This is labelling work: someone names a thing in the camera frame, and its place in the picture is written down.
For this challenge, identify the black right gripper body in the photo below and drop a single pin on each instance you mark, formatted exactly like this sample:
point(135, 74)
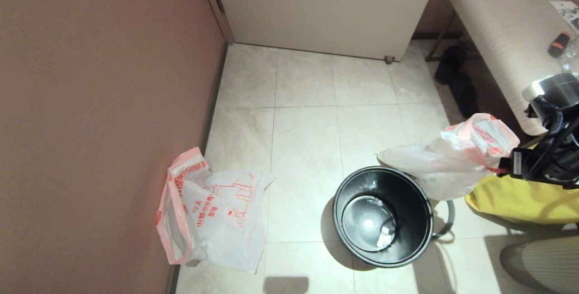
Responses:
point(565, 167)

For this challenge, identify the white red-printed trash bag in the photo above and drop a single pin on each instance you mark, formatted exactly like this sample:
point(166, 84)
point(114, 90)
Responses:
point(217, 221)
point(443, 167)

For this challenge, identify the yellow fabric bag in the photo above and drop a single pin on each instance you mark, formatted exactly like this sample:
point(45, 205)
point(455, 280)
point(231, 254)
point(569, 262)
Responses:
point(520, 203)

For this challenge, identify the black round trash bin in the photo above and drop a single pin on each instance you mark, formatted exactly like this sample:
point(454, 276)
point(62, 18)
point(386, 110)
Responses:
point(407, 203)

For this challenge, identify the empty white red-printed trash bag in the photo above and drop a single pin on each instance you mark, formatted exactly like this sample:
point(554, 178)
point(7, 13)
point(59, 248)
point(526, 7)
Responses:
point(217, 221)

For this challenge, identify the clear wine glass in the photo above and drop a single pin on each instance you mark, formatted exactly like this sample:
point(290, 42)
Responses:
point(571, 59)

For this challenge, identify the black marker with red band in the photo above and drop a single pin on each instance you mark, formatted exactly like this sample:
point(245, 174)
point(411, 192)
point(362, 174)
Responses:
point(559, 45)

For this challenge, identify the light woodgrain desk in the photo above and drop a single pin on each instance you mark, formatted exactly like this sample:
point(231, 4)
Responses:
point(511, 36)

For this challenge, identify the white leaflet with blue print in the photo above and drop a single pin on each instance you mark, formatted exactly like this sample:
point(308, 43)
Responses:
point(567, 11)

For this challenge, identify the small white litter scrap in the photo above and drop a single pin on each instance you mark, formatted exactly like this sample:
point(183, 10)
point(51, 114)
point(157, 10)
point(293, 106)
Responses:
point(385, 236)

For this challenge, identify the small metal door stop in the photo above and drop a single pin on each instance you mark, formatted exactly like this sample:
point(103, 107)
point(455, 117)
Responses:
point(388, 60)

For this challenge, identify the white door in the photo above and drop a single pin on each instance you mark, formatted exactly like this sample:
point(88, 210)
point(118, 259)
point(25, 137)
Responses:
point(325, 9)

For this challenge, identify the grey skirting board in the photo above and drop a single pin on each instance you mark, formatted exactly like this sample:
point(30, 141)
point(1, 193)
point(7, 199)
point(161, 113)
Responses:
point(212, 99)

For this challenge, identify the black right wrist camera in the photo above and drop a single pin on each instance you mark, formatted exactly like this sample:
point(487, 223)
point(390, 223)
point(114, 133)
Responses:
point(558, 88)

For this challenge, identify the beige door frame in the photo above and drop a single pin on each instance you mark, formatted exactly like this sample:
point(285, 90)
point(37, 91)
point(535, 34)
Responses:
point(216, 4)

